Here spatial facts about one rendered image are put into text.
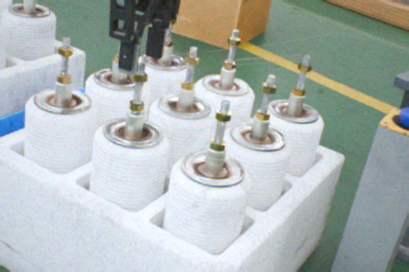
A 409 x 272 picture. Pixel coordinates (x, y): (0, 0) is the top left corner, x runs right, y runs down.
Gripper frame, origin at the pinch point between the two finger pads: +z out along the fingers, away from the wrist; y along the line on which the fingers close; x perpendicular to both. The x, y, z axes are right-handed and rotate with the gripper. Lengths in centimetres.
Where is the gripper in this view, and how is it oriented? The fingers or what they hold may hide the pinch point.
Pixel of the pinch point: (141, 54)
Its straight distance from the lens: 72.1
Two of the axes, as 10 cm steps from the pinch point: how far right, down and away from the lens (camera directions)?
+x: -9.1, -3.1, 2.7
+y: 3.7, -3.7, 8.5
